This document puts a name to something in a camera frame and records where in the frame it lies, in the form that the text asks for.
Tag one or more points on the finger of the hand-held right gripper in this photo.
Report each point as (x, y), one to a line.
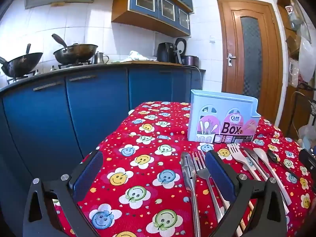
(306, 159)

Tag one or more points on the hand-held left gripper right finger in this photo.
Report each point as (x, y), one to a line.
(219, 175)

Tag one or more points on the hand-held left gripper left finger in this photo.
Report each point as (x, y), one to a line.
(86, 175)

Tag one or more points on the steel fork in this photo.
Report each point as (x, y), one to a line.
(205, 175)

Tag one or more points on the cream plastic fork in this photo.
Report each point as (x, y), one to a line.
(238, 153)

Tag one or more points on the slotted steel knife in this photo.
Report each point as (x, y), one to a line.
(188, 175)

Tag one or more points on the black plastic utensil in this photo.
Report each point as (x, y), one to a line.
(274, 156)

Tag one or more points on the white spoon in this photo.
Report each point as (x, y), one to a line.
(260, 154)

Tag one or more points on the light blue utensil box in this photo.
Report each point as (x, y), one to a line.
(222, 103)

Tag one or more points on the clear plastic bag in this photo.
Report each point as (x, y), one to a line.
(307, 132)

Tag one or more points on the red smiley flower tablecloth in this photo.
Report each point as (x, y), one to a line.
(148, 175)

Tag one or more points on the blue kitchen base cabinet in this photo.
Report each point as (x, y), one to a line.
(98, 103)

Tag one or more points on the white plastic bag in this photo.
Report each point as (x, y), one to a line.
(307, 59)

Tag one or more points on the gas stove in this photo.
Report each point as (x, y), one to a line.
(61, 66)

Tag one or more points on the steel kettle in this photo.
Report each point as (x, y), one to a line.
(100, 58)

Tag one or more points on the rice cooker with open lid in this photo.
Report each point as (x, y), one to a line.
(190, 60)

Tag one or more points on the large dark wok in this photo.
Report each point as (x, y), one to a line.
(76, 53)

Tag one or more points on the small dark wok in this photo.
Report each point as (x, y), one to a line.
(22, 64)

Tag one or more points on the crumpled light cloth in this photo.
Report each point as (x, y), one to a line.
(134, 55)

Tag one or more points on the black air fryer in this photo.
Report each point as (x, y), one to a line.
(166, 53)

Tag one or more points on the brown wooden door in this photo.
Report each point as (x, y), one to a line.
(229, 42)

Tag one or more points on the wooden shelf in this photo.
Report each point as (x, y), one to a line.
(284, 17)

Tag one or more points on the white wall switch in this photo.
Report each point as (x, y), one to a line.
(212, 39)

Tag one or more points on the blue wooden wall cabinet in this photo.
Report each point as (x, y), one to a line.
(153, 5)

